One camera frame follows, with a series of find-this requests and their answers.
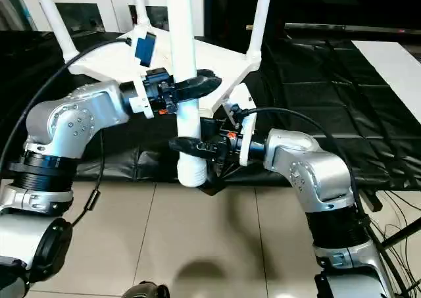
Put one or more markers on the white plastic table top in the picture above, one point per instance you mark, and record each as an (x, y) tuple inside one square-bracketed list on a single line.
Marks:
[(213, 58)]

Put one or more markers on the white plastic table leg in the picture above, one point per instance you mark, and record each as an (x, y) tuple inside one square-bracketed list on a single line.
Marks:
[(54, 18), (139, 2), (182, 31), (260, 18)]

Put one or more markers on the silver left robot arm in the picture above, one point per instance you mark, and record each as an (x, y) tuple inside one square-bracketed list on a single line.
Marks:
[(82, 107)]

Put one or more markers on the black case with gold label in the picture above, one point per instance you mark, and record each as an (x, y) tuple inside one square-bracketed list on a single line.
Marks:
[(227, 8)]

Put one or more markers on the white cabinet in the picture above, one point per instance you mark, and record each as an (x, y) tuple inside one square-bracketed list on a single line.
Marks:
[(115, 5)]

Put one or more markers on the black mat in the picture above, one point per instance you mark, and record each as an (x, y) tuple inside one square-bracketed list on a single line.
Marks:
[(329, 114)]

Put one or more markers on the black long bar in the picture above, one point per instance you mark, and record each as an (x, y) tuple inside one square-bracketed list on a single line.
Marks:
[(329, 26)]

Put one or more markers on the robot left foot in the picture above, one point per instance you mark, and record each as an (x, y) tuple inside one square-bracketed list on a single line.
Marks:
[(148, 291)]

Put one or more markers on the black stand leg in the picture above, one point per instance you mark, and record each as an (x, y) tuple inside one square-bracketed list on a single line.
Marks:
[(374, 202), (401, 233)]

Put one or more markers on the grey curtain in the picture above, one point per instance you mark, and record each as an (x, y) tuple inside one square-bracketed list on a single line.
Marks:
[(13, 8)]

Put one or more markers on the white flat sheet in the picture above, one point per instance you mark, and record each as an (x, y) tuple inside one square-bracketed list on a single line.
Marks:
[(391, 67)]

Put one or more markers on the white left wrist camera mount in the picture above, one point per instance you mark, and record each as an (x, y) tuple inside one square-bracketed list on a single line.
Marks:
[(141, 109)]

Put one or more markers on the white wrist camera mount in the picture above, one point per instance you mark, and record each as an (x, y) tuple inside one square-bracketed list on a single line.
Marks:
[(243, 94), (141, 109)]

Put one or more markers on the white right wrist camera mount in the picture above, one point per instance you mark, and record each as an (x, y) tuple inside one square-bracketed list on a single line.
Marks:
[(243, 94)]

